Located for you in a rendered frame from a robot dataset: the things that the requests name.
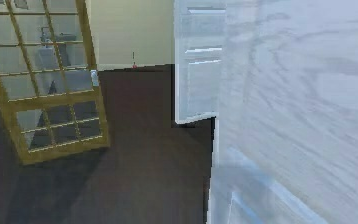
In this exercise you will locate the yellow framed glass door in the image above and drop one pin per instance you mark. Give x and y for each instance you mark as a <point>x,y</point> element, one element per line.
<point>13,108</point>

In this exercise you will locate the small red floor object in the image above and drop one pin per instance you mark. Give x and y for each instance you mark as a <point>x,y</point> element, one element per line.
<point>134,65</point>

